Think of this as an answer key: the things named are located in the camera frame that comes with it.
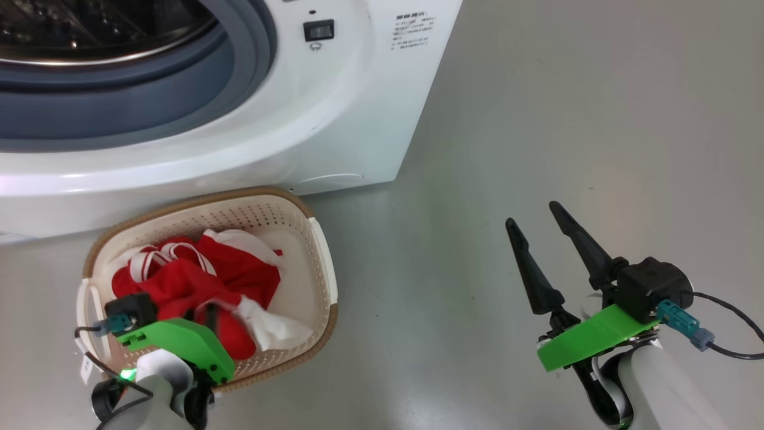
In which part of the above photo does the stainless steel washing machine drum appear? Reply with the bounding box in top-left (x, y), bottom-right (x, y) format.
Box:
top-left (0, 0), bottom-right (218, 66)

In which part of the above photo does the cream perforated laundry basket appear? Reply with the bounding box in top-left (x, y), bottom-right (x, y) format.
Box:
top-left (76, 186), bottom-right (339, 394)

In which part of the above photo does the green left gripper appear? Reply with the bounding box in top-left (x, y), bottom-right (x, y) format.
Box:
top-left (116, 302), bottom-right (236, 384)

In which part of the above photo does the printed text label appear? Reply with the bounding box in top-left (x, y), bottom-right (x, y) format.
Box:
top-left (391, 11), bottom-right (432, 51)

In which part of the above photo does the teal left cable connector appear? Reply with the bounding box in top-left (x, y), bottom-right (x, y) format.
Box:
top-left (95, 314), bottom-right (137, 335)

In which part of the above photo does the white front-load washing machine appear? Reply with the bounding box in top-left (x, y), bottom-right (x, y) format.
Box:
top-left (0, 0), bottom-right (464, 239)

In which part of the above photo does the teal right cable connector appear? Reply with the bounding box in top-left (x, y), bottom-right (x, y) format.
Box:
top-left (657, 299), bottom-right (715, 351)

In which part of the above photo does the teal cable connector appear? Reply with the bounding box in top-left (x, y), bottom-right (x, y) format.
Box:
top-left (657, 299), bottom-right (715, 351)
top-left (95, 314), bottom-right (137, 335)

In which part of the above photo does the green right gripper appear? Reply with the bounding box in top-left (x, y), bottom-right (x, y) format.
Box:
top-left (505, 201), bottom-right (663, 428)

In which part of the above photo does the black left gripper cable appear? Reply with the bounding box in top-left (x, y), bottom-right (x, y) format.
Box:
top-left (75, 325), bottom-right (156, 419)

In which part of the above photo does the red and white garment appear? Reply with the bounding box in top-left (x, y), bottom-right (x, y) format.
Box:
top-left (111, 229), bottom-right (314, 361)

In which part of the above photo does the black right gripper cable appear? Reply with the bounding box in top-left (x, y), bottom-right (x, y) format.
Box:
top-left (692, 291), bottom-right (764, 361)

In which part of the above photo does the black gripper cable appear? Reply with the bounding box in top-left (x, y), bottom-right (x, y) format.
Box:
top-left (75, 325), bottom-right (156, 419)
top-left (692, 291), bottom-right (764, 361)

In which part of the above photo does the round drain filter cover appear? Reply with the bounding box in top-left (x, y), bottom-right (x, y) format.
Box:
top-left (291, 173), bottom-right (365, 195)

